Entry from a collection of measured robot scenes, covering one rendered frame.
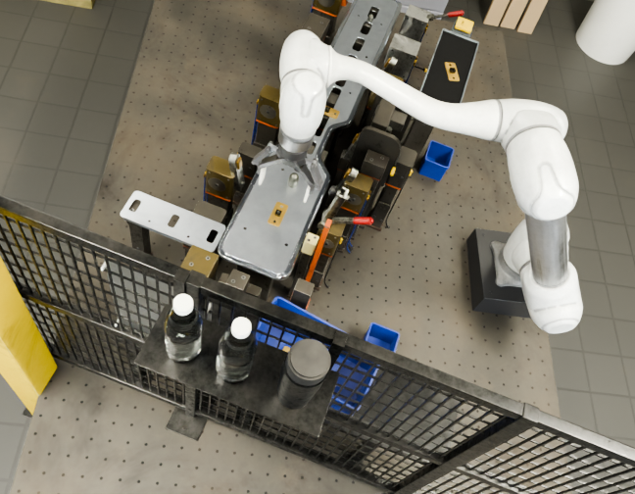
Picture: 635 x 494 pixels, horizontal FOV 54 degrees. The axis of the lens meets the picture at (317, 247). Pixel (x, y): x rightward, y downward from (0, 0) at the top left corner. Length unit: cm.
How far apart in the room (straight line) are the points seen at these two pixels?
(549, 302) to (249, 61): 155
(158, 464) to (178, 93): 140
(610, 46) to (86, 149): 330
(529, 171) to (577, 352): 188
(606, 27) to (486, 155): 209
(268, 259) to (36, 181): 167
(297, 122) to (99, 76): 226
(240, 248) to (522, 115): 83
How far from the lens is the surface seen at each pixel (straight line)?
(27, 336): 170
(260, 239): 181
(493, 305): 221
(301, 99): 143
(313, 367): 101
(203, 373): 118
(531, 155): 150
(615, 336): 342
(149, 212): 185
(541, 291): 193
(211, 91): 257
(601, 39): 463
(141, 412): 192
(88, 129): 337
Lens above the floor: 254
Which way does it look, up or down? 58 degrees down
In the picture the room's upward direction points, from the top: 20 degrees clockwise
